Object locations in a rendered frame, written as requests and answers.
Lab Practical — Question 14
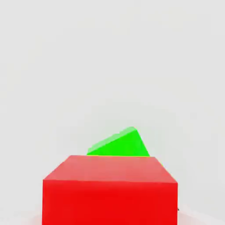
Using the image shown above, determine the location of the small red cube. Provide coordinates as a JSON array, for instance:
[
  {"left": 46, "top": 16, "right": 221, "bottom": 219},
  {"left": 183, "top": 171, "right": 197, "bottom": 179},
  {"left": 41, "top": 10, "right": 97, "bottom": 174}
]
[{"left": 41, "top": 155, "right": 178, "bottom": 225}]

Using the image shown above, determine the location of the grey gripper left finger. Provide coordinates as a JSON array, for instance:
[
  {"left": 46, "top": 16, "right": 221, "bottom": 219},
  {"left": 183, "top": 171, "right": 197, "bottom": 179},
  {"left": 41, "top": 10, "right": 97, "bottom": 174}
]
[{"left": 22, "top": 207, "right": 43, "bottom": 225}]

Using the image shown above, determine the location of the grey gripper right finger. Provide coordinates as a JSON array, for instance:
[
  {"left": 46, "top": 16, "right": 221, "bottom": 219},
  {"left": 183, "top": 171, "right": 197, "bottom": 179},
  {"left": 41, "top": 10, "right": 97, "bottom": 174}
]
[{"left": 177, "top": 207, "right": 203, "bottom": 225}]

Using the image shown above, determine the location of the small green cube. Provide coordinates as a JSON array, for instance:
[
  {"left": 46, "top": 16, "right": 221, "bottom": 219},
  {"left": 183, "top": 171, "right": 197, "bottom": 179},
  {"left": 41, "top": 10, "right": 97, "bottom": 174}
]
[{"left": 86, "top": 126, "right": 164, "bottom": 167}]

